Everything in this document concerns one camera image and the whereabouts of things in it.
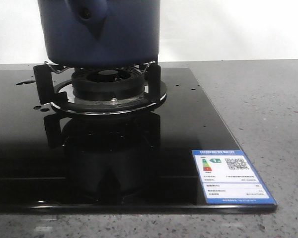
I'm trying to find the black metal pot support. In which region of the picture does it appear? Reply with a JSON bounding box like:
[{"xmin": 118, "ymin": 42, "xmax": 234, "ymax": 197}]
[{"xmin": 33, "ymin": 61, "xmax": 167, "ymax": 116}]

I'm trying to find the dark blue pot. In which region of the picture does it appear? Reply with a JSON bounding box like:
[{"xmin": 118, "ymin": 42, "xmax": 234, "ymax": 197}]
[{"xmin": 38, "ymin": 0, "xmax": 160, "ymax": 68}]

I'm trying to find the black glass gas stove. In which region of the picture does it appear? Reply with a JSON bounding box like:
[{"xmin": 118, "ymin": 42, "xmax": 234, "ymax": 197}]
[{"xmin": 0, "ymin": 68, "xmax": 277, "ymax": 214}]

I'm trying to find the blue energy label sticker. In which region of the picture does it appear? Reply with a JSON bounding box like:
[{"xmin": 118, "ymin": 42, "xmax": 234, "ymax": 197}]
[{"xmin": 192, "ymin": 150, "xmax": 276, "ymax": 205}]

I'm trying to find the black gas burner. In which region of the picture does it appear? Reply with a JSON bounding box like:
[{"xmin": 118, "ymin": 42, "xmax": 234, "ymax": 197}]
[{"xmin": 72, "ymin": 68, "xmax": 145, "ymax": 101}]

